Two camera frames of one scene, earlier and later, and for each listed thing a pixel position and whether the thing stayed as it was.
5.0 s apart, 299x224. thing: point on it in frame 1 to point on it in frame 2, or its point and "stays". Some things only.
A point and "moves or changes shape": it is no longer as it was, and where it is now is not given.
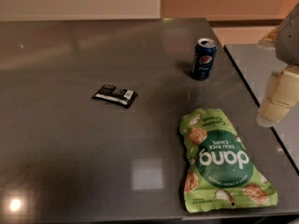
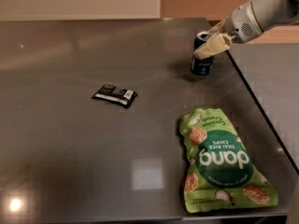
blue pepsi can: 204,58 moves or changes shape
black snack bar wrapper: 119,96 stays
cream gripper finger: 269,41 to 217,27
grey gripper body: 289,39 to 240,24
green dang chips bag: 220,173 stays
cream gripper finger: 281,95 to 212,47
